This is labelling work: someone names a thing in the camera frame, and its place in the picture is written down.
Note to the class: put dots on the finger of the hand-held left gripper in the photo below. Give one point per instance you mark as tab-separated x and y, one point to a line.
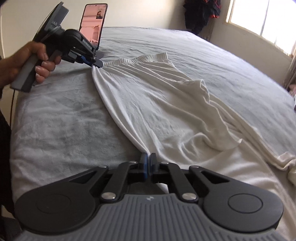
97	63

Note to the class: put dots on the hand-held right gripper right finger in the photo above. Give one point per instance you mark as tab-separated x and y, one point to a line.
152	165

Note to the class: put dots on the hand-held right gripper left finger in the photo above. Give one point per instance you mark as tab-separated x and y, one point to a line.
144	165

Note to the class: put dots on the white long-sleeved top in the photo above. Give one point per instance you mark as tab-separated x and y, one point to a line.
161	104

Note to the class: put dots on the person's left hand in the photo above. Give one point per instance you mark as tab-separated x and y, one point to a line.
13	63

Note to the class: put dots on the smartphone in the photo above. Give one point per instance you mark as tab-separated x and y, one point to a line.
92	25

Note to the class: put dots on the grey bed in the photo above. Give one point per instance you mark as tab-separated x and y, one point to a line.
57	115

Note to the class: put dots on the dark hanging jacket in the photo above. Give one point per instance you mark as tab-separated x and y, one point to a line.
198	14

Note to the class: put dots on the person's dark clothing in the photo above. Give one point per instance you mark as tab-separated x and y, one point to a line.
4	173

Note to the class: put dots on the grey patterned curtain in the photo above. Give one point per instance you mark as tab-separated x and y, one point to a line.
290	69

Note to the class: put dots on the window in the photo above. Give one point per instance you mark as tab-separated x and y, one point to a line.
261	18

